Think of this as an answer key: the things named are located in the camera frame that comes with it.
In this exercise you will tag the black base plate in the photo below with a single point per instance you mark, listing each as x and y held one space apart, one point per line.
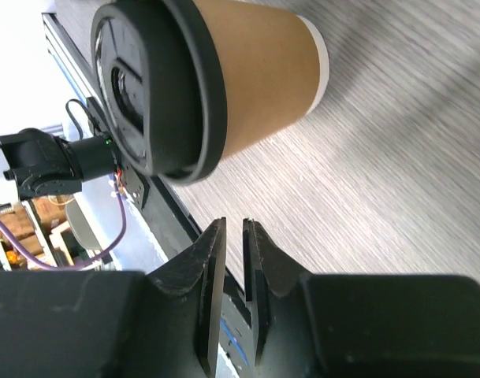
159 226

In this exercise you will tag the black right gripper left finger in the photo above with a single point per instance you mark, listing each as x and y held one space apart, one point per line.
117 324

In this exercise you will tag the single black cup lid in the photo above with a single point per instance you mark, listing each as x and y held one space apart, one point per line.
161 86

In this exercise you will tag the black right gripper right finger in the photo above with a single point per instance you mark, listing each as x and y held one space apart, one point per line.
306 324

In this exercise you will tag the single brown paper cup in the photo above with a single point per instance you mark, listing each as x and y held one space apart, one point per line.
275 67

